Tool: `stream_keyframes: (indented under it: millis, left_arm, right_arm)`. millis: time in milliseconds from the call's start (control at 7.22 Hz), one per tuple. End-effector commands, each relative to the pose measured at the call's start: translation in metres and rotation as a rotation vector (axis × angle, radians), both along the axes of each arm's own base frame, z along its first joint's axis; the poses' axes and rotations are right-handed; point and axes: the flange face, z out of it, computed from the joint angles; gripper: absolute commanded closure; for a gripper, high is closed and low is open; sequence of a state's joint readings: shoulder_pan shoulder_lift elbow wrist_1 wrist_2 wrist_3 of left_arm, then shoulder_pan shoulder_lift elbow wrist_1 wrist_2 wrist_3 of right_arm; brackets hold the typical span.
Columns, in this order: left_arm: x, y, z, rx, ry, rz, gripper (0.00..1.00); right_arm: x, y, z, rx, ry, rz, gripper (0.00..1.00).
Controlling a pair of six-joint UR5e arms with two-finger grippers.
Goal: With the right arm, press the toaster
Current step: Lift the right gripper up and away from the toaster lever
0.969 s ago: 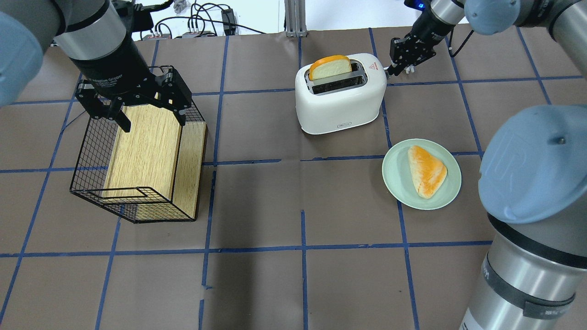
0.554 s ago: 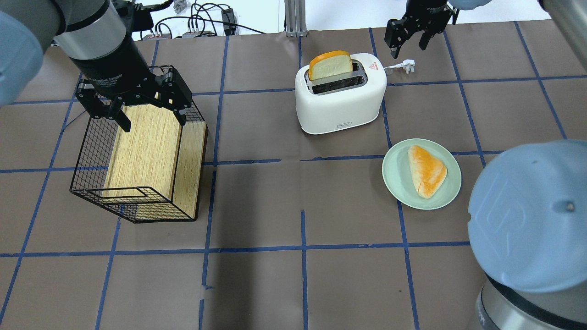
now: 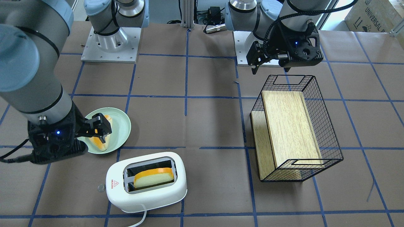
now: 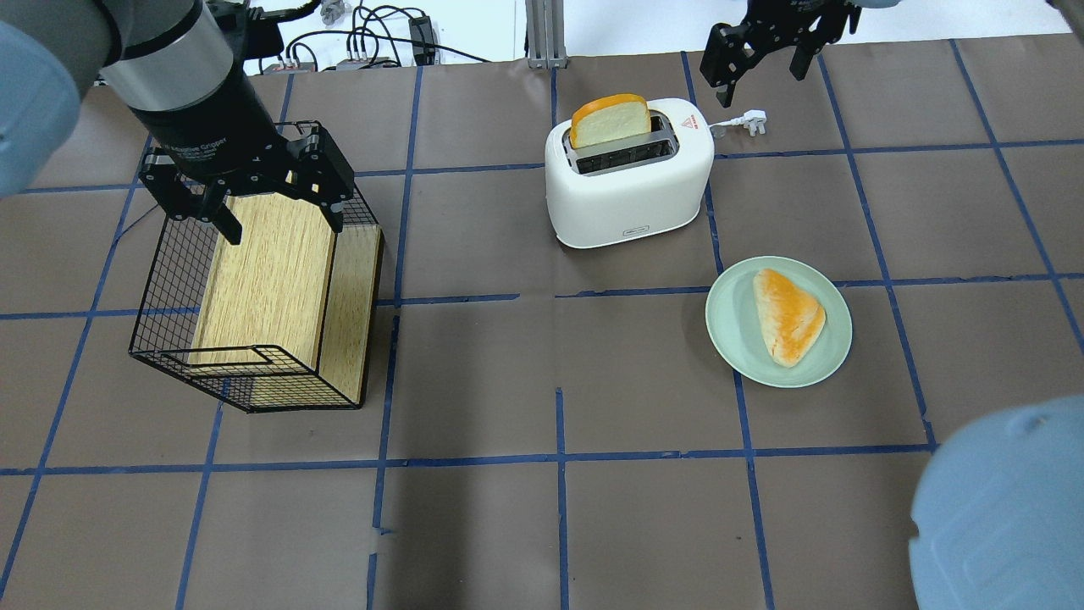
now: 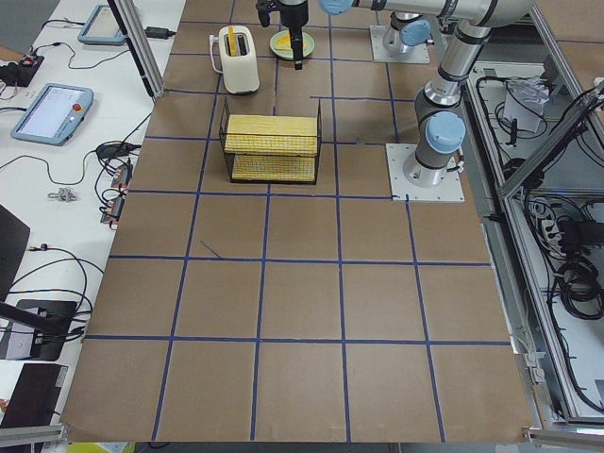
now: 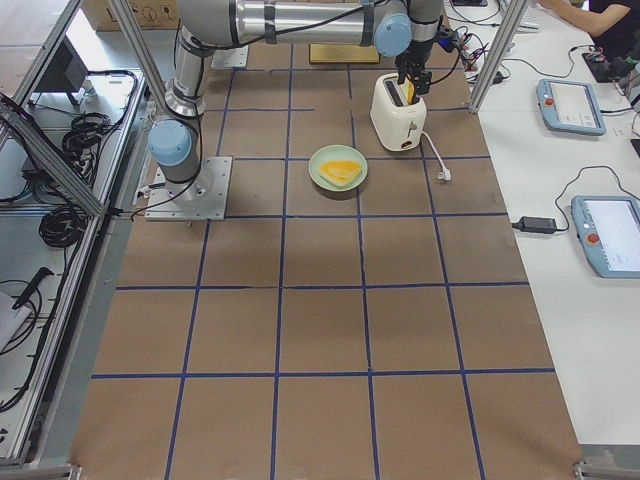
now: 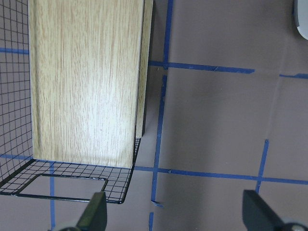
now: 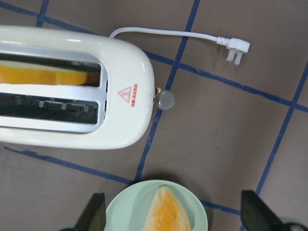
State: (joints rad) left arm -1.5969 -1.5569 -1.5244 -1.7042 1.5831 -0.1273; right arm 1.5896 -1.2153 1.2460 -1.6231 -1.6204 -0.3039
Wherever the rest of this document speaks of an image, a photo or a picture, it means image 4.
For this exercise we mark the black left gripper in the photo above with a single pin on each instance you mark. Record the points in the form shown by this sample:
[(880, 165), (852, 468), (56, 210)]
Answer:
[(206, 121)]

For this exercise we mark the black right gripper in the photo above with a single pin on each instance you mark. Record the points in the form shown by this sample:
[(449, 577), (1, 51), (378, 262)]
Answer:
[(783, 24)]

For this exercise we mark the white two-slot toaster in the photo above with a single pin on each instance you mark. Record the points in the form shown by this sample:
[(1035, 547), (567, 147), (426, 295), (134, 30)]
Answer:
[(632, 187)]

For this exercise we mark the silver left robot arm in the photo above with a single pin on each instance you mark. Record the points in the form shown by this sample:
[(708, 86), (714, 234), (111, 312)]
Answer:
[(179, 67)]

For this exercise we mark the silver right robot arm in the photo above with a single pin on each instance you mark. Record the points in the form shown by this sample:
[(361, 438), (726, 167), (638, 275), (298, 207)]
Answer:
[(998, 509)]

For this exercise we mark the orange-crusted toast slice in toaster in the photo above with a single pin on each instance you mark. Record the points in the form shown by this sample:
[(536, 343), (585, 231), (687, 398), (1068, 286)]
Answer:
[(609, 119)]

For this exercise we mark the light wooden shelf box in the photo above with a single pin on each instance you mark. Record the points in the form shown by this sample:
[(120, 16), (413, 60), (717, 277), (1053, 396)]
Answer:
[(284, 317)]

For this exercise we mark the black power adapter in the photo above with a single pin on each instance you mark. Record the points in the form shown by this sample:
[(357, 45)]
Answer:
[(423, 41)]

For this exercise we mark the light green plate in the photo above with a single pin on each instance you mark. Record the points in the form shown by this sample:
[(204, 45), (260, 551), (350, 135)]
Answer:
[(733, 326)]

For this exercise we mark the orange bread slice on plate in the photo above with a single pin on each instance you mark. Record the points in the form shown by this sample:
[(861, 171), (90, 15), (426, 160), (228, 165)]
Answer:
[(790, 319)]

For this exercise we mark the black wire basket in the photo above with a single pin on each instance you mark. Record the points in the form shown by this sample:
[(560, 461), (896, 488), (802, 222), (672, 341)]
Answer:
[(170, 306)]

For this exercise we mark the aluminium frame post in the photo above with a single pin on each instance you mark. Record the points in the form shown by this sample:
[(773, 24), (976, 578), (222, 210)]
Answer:
[(545, 35)]

